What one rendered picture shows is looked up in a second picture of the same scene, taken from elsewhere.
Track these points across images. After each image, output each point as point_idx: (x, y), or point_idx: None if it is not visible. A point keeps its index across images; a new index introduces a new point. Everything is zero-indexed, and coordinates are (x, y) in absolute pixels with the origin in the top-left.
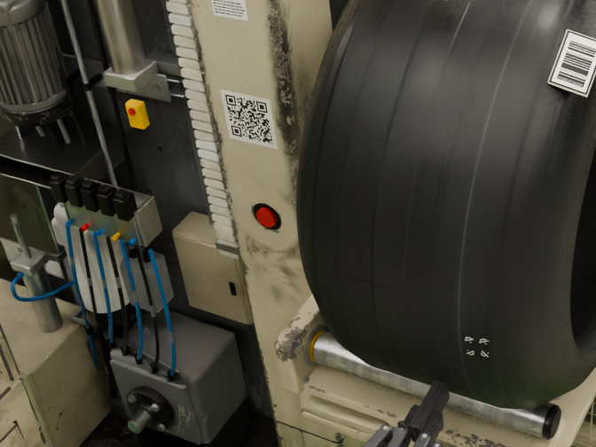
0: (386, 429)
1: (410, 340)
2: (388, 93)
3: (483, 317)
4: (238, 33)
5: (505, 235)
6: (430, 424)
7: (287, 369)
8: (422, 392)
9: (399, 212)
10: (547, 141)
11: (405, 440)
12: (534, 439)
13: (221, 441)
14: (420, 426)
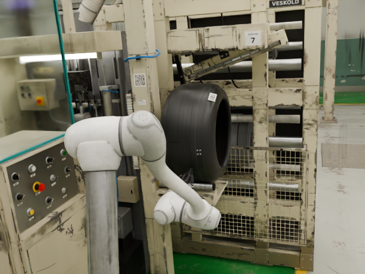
0: (181, 175)
1: (184, 155)
2: (178, 105)
3: (200, 144)
4: (143, 107)
5: (202, 125)
6: (190, 174)
7: (153, 185)
8: None
9: (182, 125)
10: (208, 109)
11: (185, 177)
12: (210, 192)
13: (126, 240)
14: (188, 173)
